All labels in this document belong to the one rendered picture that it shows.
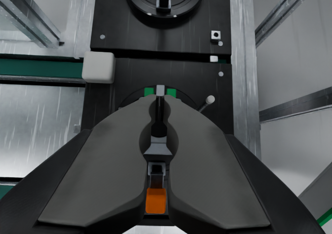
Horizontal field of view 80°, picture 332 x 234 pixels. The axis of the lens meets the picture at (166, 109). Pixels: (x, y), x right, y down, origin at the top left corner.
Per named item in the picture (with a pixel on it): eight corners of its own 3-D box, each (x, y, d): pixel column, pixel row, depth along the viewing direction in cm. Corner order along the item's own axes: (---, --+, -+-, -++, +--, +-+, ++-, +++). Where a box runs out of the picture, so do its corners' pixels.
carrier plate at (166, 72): (231, 213, 31) (237, 217, 29) (75, 209, 30) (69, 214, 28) (228, 67, 36) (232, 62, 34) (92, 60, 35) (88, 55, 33)
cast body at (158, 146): (175, 154, 25) (182, 157, 18) (140, 153, 25) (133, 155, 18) (176, 90, 27) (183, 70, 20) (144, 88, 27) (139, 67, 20)
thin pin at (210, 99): (198, 115, 30) (215, 102, 21) (193, 114, 30) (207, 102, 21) (198, 109, 30) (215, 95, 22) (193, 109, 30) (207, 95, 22)
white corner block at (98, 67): (116, 87, 34) (110, 79, 30) (89, 86, 34) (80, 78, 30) (118, 61, 35) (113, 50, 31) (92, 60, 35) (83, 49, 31)
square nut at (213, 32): (219, 42, 34) (220, 39, 33) (209, 42, 34) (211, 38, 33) (218, 34, 35) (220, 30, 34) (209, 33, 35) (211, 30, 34)
